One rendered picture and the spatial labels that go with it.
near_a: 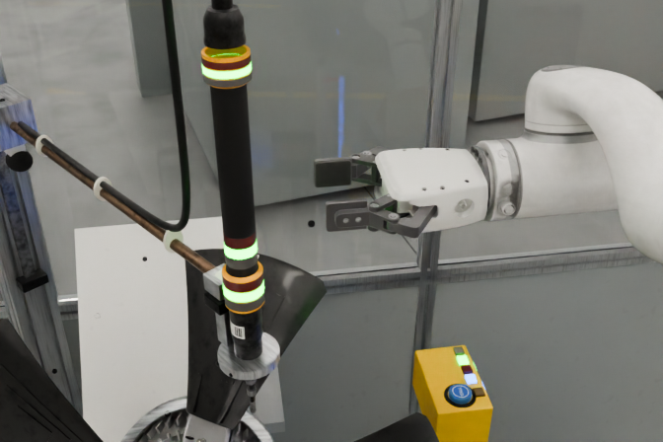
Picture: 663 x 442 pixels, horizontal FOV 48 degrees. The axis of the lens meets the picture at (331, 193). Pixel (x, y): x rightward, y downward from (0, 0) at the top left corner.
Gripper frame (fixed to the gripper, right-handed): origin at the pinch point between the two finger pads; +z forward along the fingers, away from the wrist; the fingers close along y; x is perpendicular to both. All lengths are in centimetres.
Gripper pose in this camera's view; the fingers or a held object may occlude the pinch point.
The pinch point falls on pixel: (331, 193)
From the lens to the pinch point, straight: 75.7
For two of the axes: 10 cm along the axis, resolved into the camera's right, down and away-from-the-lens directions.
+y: -1.5, -5.1, 8.5
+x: 0.0, -8.6, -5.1
